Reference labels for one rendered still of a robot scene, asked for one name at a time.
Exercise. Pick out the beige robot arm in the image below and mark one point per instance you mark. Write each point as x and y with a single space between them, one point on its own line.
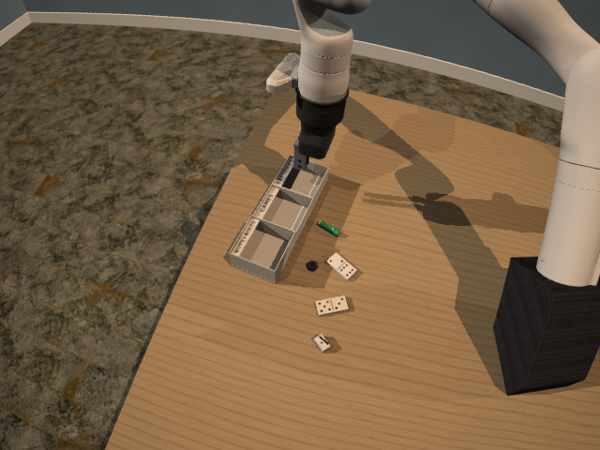
570 250

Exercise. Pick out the white domino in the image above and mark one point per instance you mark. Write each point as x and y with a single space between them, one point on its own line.
341 266
331 305

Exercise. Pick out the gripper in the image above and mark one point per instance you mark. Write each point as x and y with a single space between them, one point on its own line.
320 105

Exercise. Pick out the grey three-compartment bin rack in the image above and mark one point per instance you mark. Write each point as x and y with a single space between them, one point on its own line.
270 235

